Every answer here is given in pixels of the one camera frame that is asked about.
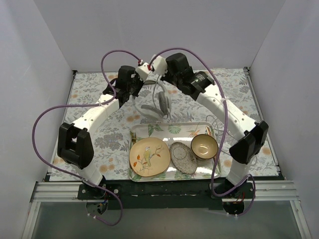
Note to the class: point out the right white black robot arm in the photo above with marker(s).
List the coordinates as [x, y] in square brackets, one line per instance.
[204, 89]

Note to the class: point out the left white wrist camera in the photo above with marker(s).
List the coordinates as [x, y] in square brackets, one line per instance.
[143, 71]

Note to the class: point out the grey white headphones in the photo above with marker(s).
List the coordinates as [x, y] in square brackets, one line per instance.
[164, 108]

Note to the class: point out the beige bird plate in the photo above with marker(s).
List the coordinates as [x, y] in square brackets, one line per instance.
[149, 157]

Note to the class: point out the aluminium frame rail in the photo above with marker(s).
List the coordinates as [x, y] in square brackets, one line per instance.
[68, 191]

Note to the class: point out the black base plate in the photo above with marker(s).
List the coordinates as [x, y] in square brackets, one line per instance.
[173, 194]

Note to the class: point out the floral white serving tray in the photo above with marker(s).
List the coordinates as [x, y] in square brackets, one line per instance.
[170, 133]

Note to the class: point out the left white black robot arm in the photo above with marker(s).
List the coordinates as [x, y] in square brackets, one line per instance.
[74, 139]

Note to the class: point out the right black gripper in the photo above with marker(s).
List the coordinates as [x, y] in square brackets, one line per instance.
[168, 77]

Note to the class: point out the brown beige bowl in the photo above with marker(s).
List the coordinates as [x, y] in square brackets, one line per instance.
[204, 146]

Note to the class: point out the gold fork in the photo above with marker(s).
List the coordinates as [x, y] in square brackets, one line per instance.
[133, 137]

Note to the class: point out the speckled oval dish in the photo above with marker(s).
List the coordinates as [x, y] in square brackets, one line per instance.
[183, 158]

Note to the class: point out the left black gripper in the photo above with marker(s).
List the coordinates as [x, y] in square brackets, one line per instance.
[136, 84]

